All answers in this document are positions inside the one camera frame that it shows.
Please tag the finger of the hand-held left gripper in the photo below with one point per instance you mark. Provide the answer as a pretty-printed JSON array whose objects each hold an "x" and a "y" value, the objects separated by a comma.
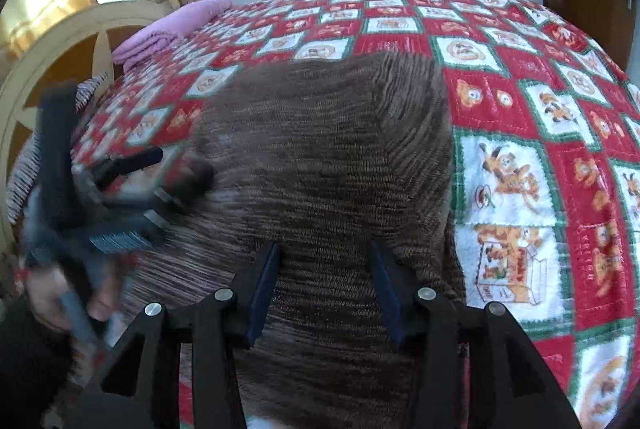
[
  {"x": 135, "y": 161},
  {"x": 182, "y": 189}
]

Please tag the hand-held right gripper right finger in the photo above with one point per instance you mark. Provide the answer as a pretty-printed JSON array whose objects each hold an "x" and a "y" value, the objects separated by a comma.
[{"x": 387, "y": 295}]

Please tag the red checkered printed blanket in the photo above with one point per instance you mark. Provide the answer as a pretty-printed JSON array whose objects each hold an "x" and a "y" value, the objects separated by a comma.
[{"x": 500, "y": 99}]

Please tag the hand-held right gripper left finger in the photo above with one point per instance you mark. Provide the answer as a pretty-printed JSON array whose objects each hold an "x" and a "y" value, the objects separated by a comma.
[{"x": 262, "y": 290}]

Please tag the person's left hand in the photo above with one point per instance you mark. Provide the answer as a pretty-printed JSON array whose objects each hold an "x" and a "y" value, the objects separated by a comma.
[{"x": 50, "y": 294}]

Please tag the brown knit sweater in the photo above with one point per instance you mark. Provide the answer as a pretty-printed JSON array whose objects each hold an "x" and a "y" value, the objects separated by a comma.
[{"x": 325, "y": 149}]

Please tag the grey striped pillow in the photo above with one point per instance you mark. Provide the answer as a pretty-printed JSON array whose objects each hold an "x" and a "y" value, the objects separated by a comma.
[{"x": 25, "y": 174}]

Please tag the pink folded blanket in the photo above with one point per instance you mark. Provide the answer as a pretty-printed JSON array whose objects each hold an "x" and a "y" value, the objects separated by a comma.
[{"x": 165, "y": 26}]

